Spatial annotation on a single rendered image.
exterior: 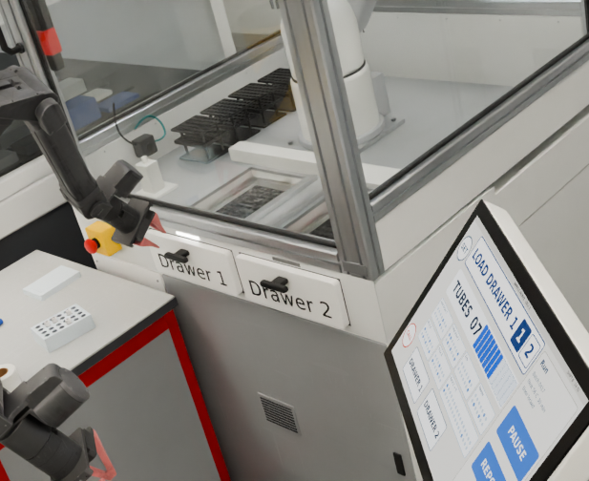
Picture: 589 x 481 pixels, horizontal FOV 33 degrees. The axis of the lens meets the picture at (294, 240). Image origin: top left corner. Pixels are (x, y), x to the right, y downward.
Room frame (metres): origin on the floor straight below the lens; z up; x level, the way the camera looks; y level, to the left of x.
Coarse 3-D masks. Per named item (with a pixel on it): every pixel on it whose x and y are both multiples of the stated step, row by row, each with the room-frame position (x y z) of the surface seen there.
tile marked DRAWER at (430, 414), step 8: (432, 392) 1.14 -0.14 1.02; (424, 400) 1.15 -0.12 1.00; (432, 400) 1.13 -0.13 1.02; (424, 408) 1.13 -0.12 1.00; (432, 408) 1.11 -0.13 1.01; (440, 408) 1.09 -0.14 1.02; (424, 416) 1.12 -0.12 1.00; (432, 416) 1.10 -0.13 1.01; (440, 416) 1.08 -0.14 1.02; (424, 424) 1.11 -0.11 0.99; (432, 424) 1.09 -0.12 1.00; (440, 424) 1.07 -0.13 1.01; (424, 432) 1.10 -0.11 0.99; (432, 432) 1.08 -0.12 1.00; (440, 432) 1.06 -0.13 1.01; (432, 440) 1.07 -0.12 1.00; (432, 448) 1.05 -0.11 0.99
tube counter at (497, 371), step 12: (480, 312) 1.15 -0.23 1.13; (480, 324) 1.13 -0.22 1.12; (468, 336) 1.14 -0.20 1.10; (480, 336) 1.11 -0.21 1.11; (492, 336) 1.09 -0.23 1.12; (480, 348) 1.09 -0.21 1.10; (492, 348) 1.07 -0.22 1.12; (480, 360) 1.08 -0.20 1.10; (492, 360) 1.05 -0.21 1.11; (504, 360) 1.03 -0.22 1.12; (492, 372) 1.04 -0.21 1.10; (504, 372) 1.01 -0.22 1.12; (492, 384) 1.02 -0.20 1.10; (504, 384) 1.00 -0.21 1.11; (516, 384) 0.98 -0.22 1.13; (504, 396) 0.98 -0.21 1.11
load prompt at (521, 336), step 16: (480, 240) 1.26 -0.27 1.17; (480, 256) 1.24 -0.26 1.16; (480, 272) 1.21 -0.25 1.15; (496, 272) 1.17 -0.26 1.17; (480, 288) 1.19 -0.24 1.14; (496, 288) 1.15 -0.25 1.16; (512, 288) 1.11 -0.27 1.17; (496, 304) 1.12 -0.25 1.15; (512, 304) 1.09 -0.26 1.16; (496, 320) 1.10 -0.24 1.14; (512, 320) 1.07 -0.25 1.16; (528, 320) 1.04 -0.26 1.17; (512, 336) 1.05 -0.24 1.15; (528, 336) 1.01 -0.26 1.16; (512, 352) 1.02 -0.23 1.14; (528, 352) 0.99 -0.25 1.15; (528, 368) 0.97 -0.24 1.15
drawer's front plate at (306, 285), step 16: (240, 256) 1.88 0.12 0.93; (240, 272) 1.88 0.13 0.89; (256, 272) 1.84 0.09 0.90; (272, 272) 1.80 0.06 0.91; (288, 272) 1.76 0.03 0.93; (304, 272) 1.74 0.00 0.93; (256, 288) 1.85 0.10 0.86; (288, 288) 1.77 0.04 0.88; (304, 288) 1.73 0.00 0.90; (320, 288) 1.69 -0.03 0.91; (336, 288) 1.67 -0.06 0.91; (272, 304) 1.82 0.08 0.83; (288, 304) 1.78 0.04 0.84; (320, 304) 1.70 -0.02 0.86; (336, 304) 1.67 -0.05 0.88; (320, 320) 1.71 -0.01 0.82; (336, 320) 1.68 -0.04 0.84
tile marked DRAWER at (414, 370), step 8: (416, 352) 1.25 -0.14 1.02; (408, 360) 1.26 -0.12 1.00; (416, 360) 1.23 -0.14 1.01; (408, 368) 1.24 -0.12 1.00; (416, 368) 1.22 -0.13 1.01; (424, 368) 1.20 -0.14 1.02; (408, 376) 1.23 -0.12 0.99; (416, 376) 1.20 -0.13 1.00; (424, 376) 1.18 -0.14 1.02; (408, 384) 1.21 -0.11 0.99; (416, 384) 1.19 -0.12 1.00; (424, 384) 1.17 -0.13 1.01; (416, 392) 1.18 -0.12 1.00; (416, 400) 1.16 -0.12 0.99
